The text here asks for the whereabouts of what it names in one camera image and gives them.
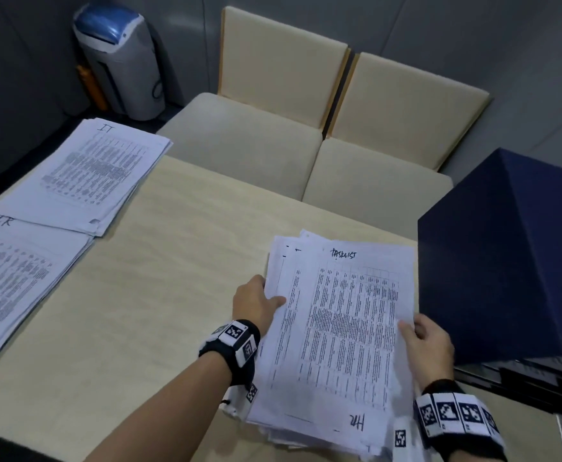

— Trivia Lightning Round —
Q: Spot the grey bin with blue lid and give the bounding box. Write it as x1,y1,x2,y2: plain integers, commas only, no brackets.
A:
72,2,166,122

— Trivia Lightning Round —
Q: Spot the beige cushioned chair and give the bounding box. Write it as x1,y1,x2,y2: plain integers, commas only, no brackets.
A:
157,6,354,203
302,52,491,242

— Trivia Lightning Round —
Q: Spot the person's left forearm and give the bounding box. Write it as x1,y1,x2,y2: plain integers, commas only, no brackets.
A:
83,350,233,462

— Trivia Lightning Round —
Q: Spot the black marker wristband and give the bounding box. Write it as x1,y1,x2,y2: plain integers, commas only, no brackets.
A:
199,318,262,388
413,379,508,460

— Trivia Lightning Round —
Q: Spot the person's left hand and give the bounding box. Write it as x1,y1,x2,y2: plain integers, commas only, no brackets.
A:
231,275,287,338

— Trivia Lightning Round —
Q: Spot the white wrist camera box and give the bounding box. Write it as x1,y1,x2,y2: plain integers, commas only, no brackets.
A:
391,416,428,462
220,379,258,419

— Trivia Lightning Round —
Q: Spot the person's right forearm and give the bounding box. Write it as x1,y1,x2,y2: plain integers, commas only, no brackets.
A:
446,447,508,462

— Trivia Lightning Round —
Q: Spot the person's right hand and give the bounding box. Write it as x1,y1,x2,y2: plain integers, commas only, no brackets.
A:
397,313,456,393

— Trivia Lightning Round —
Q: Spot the orange bottle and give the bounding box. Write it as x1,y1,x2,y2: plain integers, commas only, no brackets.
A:
76,64,108,111

